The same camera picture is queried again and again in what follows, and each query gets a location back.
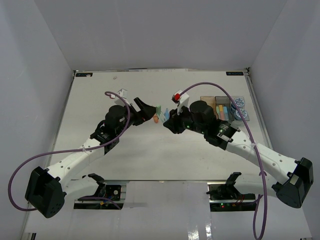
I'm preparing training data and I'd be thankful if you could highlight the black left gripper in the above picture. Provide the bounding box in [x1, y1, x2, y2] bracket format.
[116, 98, 158, 136]

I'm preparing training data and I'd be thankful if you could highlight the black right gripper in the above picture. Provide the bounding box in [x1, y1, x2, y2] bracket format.
[163, 103, 207, 135]

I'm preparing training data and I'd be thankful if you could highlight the green highlighter pen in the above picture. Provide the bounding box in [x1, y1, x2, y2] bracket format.
[215, 106, 220, 117]

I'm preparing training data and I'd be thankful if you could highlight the orange highlighter pen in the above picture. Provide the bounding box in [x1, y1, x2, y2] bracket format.
[218, 105, 224, 117]

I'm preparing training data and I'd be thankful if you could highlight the blue highlighter pen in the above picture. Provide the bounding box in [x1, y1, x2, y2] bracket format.
[223, 106, 229, 120]

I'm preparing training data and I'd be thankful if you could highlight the blue-lidded cleaning gel jar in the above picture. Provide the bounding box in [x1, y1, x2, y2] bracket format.
[230, 97, 245, 111]

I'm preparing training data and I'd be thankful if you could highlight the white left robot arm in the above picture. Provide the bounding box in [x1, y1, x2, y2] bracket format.
[25, 97, 156, 219]

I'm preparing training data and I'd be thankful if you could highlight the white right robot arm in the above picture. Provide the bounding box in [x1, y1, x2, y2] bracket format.
[163, 100, 314, 209]

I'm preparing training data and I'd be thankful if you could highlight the amber transparent tray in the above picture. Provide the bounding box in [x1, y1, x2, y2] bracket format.
[200, 96, 216, 108]

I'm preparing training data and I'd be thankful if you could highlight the grey transparent tray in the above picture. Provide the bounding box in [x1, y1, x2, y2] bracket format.
[215, 96, 234, 122]

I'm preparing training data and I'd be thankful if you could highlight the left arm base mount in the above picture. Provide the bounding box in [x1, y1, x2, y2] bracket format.
[73, 184, 125, 210]

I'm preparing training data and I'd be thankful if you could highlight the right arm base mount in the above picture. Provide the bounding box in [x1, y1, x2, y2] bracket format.
[206, 182, 257, 213]

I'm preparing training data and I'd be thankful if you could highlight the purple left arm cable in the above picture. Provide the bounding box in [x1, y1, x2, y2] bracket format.
[7, 91, 131, 212]

